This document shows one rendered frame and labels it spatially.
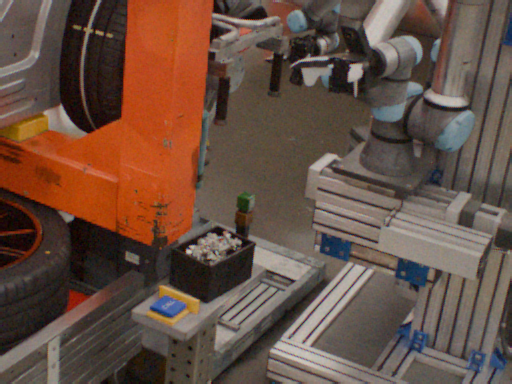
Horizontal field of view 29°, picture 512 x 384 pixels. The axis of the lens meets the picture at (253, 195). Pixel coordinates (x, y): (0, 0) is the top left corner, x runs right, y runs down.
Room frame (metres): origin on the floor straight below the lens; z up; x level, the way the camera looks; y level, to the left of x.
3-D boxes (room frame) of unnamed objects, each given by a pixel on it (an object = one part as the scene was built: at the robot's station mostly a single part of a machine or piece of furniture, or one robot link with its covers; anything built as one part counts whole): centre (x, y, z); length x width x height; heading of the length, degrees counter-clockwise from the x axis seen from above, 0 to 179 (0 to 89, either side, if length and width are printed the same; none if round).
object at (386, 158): (2.51, -0.35, 0.87); 0.15 x 0.15 x 0.10
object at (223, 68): (2.85, 0.15, 0.93); 0.09 x 0.05 x 0.05; 63
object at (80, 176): (2.68, 0.57, 0.69); 0.52 x 0.17 x 0.35; 63
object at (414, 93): (2.51, -0.35, 0.98); 0.13 x 0.12 x 0.14; 52
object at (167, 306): (2.21, 0.18, 0.47); 0.07 x 0.07 x 0.02; 63
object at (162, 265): (2.83, 0.43, 0.26); 0.42 x 0.18 x 0.35; 63
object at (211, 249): (2.40, 0.09, 0.51); 0.20 x 0.14 x 0.13; 146
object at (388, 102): (2.23, -0.27, 1.11); 0.11 x 0.08 x 0.11; 52
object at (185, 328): (2.37, 0.11, 0.44); 0.43 x 0.17 x 0.03; 153
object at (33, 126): (2.75, 0.73, 0.71); 0.14 x 0.14 x 0.05; 63
